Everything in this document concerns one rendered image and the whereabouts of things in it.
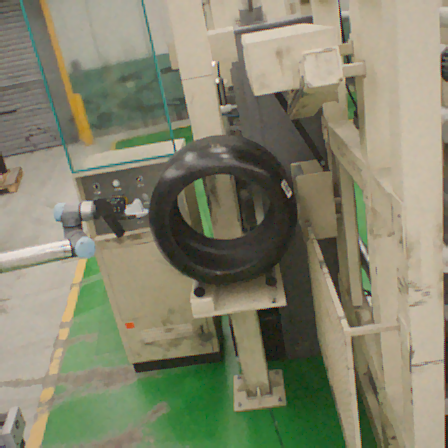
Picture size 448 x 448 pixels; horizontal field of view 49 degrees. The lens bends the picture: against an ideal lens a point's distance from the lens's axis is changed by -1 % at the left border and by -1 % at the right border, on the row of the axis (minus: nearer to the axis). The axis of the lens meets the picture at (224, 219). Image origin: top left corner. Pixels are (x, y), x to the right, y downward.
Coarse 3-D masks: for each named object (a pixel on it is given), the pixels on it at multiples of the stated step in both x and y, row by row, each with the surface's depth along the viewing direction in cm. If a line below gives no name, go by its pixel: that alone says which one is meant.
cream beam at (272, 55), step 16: (256, 32) 185; (272, 32) 161; (288, 32) 143; (304, 32) 132; (320, 32) 131; (256, 48) 133; (272, 48) 133; (288, 48) 133; (304, 48) 133; (256, 64) 135; (272, 64) 135; (288, 64) 135; (256, 80) 136; (272, 80) 136; (288, 80) 136
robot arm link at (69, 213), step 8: (56, 208) 187; (64, 208) 187; (72, 208) 187; (80, 208) 187; (56, 216) 187; (64, 216) 187; (72, 216) 187; (80, 216) 187; (64, 224) 188; (72, 224) 188
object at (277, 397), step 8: (240, 376) 274; (272, 376) 271; (280, 376) 269; (240, 392) 263; (272, 392) 258; (280, 392) 258; (240, 400) 258; (248, 400) 257; (256, 400) 256; (264, 400) 255; (272, 400) 254; (280, 400) 252; (240, 408) 253; (248, 408) 252; (256, 408) 251
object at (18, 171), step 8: (0, 152) 808; (0, 160) 806; (0, 168) 806; (16, 168) 835; (0, 176) 786; (8, 176) 789; (16, 176) 781; (0, 184) 748; (8, 184) 740; (16, 184) 781
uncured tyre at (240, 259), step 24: (192, 144) 185; (240, 144) 178; (168, 168) 177; (192, 168) 172; (216, 168) 171; (240, 168) 171; (264, 168) 173; (168, 192) 175; (264, 192) 174; (168, 216) 178; (288, 216) 178; (168, 240) 182; (192, 240) 211; (216, 240) 212; (240, 240) 211; (264, 240) 209; (288, 240) 183; (192, 264) 185; (216, 264) 206; (240, 264) 205; (264, 264) 185
